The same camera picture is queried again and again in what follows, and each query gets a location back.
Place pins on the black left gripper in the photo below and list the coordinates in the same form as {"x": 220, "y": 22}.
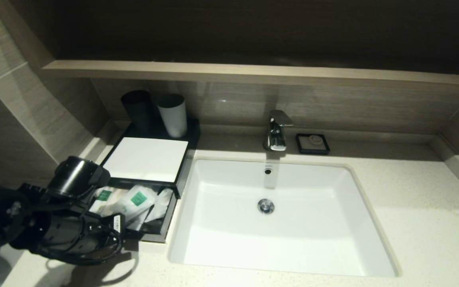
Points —
{"x": 70, "y": 233}

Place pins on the long clear toothbrush packet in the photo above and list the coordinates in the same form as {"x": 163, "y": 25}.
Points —
{"x": 140, "y": 221}

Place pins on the shower cap packet green label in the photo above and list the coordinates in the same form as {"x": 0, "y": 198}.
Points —
{"x": 134, "y": 201}

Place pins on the black compartment tray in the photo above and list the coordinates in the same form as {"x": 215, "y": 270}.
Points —
{"x": 165, "y": 231}

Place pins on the white plate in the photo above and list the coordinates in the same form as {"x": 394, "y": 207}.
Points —
{"x": 146, "y": 159}

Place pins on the black amenity drawer box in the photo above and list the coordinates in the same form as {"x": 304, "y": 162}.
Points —
{"x": 191, "y": 139}

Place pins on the clear packet with white tube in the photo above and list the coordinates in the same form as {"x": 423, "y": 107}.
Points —
{"x": 102, "y": 199}

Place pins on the crumpled white translucent packet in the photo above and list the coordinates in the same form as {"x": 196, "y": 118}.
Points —
{"x": 161, "y": 207}

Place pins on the black cup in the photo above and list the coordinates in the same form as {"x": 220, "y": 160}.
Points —
{"x": 138, "y": 111}

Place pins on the white cup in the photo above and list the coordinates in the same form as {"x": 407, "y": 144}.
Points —
{"x": 173, "y": 119}

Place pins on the chrome sink drain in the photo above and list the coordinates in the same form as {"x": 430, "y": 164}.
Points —
{"x": 265, "y": 206}

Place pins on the chrome faucet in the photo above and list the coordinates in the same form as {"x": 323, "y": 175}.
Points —
{"x": 276, "y": 135}

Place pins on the white ceramic sink basin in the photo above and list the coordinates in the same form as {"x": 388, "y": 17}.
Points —
{"x": 313, "y": 231}

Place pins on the black square soap dish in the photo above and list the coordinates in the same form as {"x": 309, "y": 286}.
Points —
{"x": 301, "y": 149}

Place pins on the round wrapped soap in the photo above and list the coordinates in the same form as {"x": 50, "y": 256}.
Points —
{"x": 314, "y": 140}

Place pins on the long wooden wall shelf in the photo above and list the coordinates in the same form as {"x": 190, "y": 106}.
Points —
{"x": 253, "y": 74}

